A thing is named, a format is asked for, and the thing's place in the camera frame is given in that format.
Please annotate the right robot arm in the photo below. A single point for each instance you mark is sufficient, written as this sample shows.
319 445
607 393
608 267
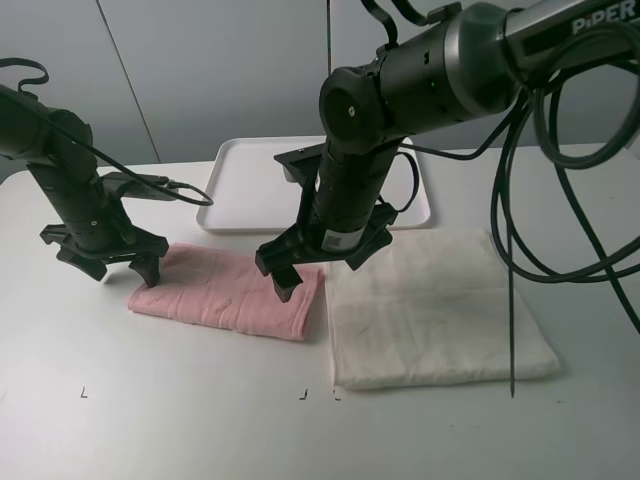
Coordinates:
467 63

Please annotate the white plastic tray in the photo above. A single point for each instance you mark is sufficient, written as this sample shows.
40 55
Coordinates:
250 192

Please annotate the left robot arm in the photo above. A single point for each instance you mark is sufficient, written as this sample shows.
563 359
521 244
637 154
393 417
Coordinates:
52 143

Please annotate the cream white towel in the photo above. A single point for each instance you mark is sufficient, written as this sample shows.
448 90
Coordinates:
431 309

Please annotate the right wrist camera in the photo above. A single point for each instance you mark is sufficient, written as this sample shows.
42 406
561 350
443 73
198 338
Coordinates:
300 164

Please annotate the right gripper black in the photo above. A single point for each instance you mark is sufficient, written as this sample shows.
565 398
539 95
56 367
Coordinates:
338 218

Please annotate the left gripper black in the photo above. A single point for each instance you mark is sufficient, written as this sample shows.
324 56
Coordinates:
94 230

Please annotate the pink towel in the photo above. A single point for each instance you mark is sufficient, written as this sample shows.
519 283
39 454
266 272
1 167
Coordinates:
225 290

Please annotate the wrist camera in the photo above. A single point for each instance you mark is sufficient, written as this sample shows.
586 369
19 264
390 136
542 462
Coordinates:
124 186
300 164

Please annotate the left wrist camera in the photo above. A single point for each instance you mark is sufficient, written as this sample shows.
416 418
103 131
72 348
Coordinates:
124 186

